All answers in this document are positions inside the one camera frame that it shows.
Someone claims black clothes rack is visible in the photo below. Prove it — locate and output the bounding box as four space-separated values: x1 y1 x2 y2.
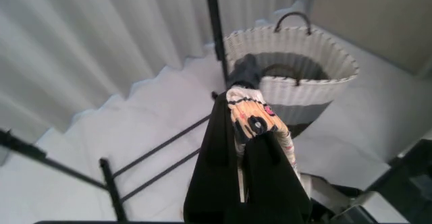
0 0 231 223

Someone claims white curtain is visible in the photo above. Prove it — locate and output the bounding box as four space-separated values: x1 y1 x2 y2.
0 0 317 150

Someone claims dark grey garment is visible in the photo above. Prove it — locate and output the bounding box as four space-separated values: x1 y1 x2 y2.
228 53 265 90

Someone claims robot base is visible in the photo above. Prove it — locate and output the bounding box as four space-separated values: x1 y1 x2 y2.
298 129 432 224

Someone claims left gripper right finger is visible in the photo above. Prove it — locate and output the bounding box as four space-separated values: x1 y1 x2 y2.
242 130 313 223

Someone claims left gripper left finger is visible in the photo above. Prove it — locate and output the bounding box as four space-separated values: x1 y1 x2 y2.
183 89 250 223

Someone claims white laundry basket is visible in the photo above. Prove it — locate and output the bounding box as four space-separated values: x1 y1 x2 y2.
223 11 360 140

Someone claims cream printed garment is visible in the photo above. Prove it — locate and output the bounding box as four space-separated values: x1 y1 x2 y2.
225 86 302 203

